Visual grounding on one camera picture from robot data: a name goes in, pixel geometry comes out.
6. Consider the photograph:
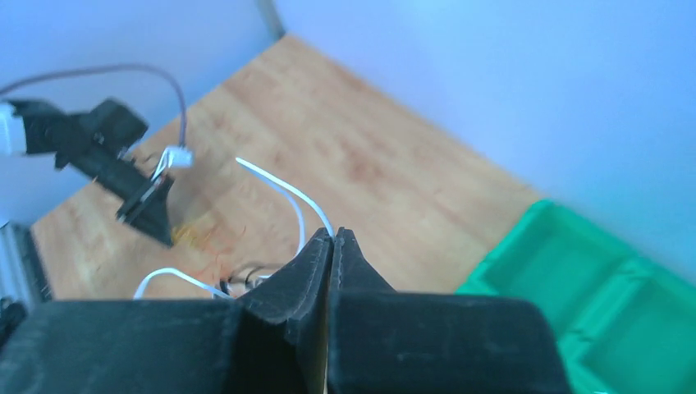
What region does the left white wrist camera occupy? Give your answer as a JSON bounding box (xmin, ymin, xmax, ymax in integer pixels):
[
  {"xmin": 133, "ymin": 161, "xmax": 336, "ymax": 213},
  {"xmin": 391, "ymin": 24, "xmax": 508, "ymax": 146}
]
[{"xmin": 151, "ymin": 145, "xmax": 195, "ymax": 181}]

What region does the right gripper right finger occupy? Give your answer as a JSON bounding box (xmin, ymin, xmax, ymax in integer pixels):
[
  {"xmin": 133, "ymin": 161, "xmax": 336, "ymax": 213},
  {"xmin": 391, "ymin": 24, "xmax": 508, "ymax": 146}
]
[{"xmin": 327, "ymin": 227, "xmax": 571, "ymax": 393}]

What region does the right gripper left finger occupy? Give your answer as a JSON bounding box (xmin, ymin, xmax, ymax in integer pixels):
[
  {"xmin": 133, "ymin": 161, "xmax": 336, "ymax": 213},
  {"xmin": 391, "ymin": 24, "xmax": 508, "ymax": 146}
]
[{"xmin": 1, "ymin": 229, "xmax": 333, "ymax": 393}]

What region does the black wire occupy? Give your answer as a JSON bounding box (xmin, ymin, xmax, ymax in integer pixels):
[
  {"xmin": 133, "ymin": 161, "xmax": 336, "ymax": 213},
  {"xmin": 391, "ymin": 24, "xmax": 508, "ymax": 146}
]
[{"xmin": 217, "ymin": 263, "xmax": 284, "ymax": 292}]

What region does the white wire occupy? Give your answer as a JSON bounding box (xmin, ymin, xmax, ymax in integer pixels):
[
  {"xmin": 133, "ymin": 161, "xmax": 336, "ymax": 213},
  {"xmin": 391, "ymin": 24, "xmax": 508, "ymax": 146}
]
[{"xmin": 133, "ymin": 156, "xmax": 336, "ymax": 301}]

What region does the green plastic bin organizer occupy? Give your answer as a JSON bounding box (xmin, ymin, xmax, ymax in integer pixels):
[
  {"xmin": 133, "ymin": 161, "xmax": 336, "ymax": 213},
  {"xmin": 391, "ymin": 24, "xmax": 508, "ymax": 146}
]
[{"xmin": 459, "ymin": 200, "xmax": 695, "ymax": 393}]

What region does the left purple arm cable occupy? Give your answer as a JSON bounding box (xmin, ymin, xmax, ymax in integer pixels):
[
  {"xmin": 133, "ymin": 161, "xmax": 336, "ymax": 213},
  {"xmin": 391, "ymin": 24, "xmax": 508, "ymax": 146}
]
[{"xmin": 0, "ymin": 63, "xmax": 189, "ymax": 149}]

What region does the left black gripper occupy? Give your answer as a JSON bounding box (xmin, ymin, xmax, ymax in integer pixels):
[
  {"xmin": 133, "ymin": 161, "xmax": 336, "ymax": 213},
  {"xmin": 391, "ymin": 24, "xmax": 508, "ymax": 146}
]
[{"xmin": 7, "ymin": 98, "xmax": 174, "ymax": 248}]

